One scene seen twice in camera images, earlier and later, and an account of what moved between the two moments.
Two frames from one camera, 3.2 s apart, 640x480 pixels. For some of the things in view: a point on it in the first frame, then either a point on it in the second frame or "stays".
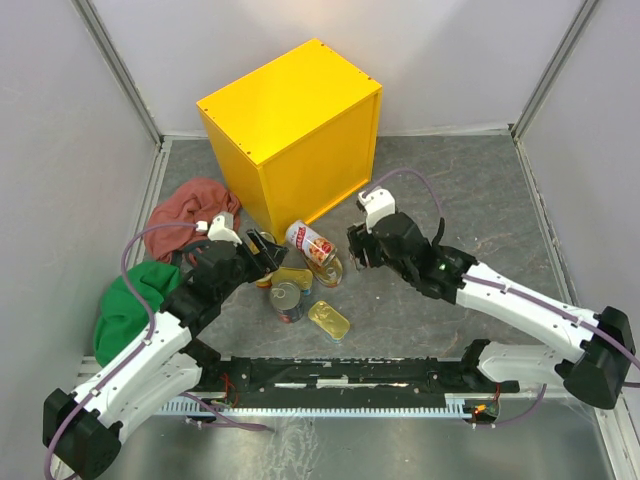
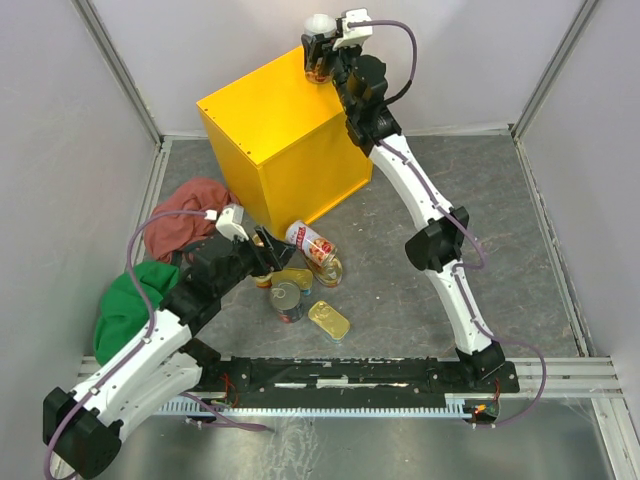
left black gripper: [278, 253] stays
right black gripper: [360, 240] -> [315, 49]
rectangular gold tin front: [334, 323] stays
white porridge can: [319, 249] stays
